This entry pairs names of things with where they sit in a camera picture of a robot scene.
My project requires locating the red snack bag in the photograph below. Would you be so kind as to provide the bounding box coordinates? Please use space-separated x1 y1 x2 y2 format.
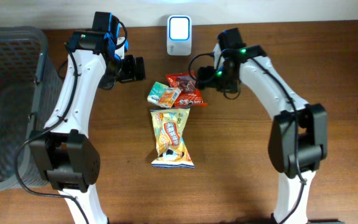
166 73 208 108

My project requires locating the green tissue pack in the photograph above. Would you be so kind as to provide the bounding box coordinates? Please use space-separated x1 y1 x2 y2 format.
147 82 169 105

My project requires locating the orange small box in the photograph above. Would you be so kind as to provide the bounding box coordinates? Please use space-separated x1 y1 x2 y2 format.
158 87 181 108

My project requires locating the yellow snack bag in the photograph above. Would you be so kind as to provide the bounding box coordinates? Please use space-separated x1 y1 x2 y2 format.
150 107 195 169

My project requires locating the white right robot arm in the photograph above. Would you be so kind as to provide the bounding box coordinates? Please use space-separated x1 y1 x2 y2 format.
195 28 328 223

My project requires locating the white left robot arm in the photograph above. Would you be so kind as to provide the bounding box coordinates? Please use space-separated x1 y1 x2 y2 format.
27 12 145 223

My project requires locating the white barcode scanner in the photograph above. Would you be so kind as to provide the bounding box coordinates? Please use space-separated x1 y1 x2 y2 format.
167 15 192 56

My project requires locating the grey plastic basket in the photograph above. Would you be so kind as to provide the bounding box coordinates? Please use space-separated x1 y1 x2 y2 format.
0 27 63 191

